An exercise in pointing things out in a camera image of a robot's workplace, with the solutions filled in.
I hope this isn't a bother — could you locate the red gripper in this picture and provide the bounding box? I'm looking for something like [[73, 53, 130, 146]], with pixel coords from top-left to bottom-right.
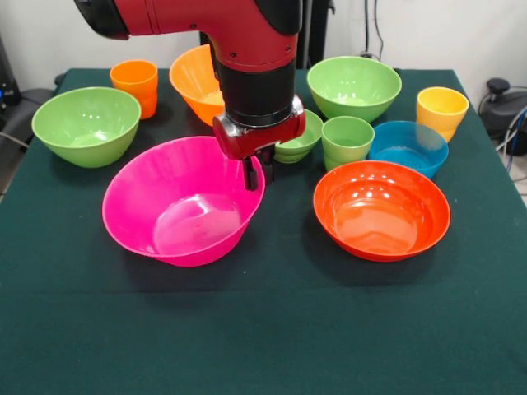
[[212, 93, 307, 192]]

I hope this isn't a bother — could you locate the pink plastic bowl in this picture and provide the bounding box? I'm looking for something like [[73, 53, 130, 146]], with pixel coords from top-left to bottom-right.
[[101, 135, 267, 268]]

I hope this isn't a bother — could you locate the black computer tower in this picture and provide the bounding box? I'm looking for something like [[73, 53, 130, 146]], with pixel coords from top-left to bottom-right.
[[0, 35, 22, 108]]

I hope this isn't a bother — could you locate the small green plastic bowl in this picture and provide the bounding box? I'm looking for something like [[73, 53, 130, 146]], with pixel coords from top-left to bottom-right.
[[273, 109, 324, 165]]

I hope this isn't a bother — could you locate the green plastic cup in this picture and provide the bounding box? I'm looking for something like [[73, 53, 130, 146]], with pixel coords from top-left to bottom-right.
[[321, 115, 375, 173]]

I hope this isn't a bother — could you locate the large orange plastic bowl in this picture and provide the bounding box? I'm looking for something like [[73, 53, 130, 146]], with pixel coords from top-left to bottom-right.
[[169, 44, 226, 128]]

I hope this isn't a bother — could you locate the large green plastic bowl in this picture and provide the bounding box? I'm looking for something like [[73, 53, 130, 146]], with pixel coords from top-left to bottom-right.
[[31, 86, 142, 169], [306, 55, 403, 124]]

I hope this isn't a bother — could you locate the red plastic bowl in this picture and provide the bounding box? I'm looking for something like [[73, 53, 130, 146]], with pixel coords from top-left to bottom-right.
[[312, 160, 452, 263]]

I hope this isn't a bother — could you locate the blue plastic bowl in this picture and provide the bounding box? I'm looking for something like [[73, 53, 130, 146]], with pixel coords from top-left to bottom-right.
[[367, 120, 450, 180]]

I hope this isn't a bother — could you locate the orange plastic cup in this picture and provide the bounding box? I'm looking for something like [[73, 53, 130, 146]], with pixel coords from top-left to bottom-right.
[[109, 59, 160, 121]]

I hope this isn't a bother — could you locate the dark green table cloth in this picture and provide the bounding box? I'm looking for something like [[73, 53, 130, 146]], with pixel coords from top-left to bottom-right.
[[0, 67, 527, 395]]

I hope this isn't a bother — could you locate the yellow plastic cup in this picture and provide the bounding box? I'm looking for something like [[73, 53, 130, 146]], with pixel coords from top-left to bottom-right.
[[416, 86, 470, 144]]

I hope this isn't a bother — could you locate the dark grey floor case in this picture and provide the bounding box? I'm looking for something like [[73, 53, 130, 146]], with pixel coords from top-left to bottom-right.
[[0, 88, 54, 143]]

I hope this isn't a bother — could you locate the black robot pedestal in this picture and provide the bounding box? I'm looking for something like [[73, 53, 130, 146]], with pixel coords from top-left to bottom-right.
[[199, 0, 330, 70]]

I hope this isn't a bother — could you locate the black wall cable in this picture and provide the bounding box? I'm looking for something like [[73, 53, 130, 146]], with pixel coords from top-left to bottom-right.
[[372, 0, 386, 58]]

